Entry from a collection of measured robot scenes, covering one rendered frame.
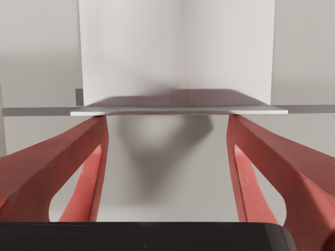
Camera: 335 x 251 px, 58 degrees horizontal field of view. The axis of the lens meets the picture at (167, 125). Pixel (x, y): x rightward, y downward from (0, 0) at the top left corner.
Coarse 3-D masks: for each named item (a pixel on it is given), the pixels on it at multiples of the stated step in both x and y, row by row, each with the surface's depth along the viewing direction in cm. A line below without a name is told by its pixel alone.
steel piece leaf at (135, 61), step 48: (96, 0) 13; (144, 0) 13; (192, 0) 13; (240, 0) 13; (96, 48) 13; (144, 48) 13; (192, 48) 13; (240, 48) 13; (96, 96) 14; (144, 96) 14; (192, 96) 14; (240, 96) 14
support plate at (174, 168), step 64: (0, 0) 13; (64, 0) 13; (320, 0) 13; (0, 64) 14; (64, 64) 14; (320, 64) 14; (64, 128) 14; (128, 128) 14; (192, 128) 14; (320, 128) 14; (64, 192) 15; (128, 192) 15; (192, 192) 15
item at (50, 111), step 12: (12, 108) 14; (24, 108) 14; (36, 108) 14; (48, 108) 14; (60, 108) 14; (72, 108) 14; (288, 108) 14; (300, 108) 14; (312, 108) 14; (324, 108) 14
